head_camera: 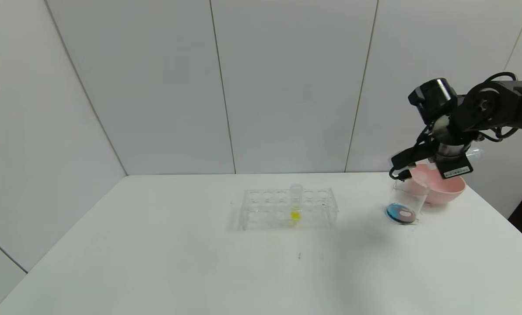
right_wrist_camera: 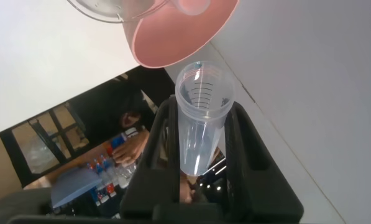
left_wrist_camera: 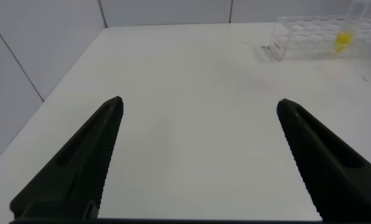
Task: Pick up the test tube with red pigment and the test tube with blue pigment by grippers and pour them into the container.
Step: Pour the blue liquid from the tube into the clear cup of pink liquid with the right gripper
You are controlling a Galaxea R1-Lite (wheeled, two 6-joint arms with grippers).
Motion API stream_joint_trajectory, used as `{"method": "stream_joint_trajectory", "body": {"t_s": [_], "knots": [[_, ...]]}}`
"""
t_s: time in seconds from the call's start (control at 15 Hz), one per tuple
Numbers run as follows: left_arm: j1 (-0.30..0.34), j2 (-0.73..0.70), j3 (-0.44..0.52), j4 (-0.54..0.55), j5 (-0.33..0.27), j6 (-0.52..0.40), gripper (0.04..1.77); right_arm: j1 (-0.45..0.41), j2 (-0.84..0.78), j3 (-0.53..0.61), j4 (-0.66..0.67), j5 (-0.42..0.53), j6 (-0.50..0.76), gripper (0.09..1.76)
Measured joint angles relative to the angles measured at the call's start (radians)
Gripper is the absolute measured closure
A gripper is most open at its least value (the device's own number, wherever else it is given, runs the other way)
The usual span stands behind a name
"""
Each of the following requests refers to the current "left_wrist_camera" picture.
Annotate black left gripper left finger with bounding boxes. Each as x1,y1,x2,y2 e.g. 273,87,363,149
9,95,124,219

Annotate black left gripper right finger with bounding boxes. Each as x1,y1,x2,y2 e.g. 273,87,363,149
276,98,371,220

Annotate test tube with yellow pigment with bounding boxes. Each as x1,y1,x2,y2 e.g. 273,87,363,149
332,0,371,55

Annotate clear acrylic test tube rack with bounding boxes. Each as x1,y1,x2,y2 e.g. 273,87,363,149
267,13,371,62

